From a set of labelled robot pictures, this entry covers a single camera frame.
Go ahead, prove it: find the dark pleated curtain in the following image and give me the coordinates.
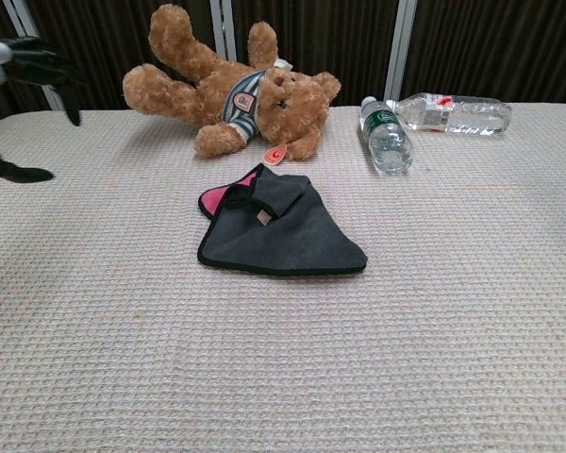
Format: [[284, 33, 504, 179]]
[[0, 0, 566, 119]]

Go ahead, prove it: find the brown teddy bear striped shirt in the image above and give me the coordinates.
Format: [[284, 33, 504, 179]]
[[122, 3, 343, 161]]

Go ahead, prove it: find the orange hang tag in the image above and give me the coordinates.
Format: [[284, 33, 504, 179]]
[[262, 143, 289, 167]]

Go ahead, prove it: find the beige woven tablecloth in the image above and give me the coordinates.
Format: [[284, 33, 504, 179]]
[[0, 101, 566, 453]]

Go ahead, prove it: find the red label water bottle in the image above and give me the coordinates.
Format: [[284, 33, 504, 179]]
[[385, 92, 513, 139]]

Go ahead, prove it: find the green label water bottle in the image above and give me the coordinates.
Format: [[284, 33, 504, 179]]
[[359, 95, 415, 177]]

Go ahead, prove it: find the dark grey cloth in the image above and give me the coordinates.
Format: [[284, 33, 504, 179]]
[[196, 162, 369, 277]]

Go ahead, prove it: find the white metal frame post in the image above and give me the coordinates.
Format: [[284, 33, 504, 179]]
[[209, 0, 240, 62], [384, 0, 419, 103], [2, 0, 70, 112]]

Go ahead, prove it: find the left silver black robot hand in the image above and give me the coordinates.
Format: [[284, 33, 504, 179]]
[[0, 37, 89, 184]]

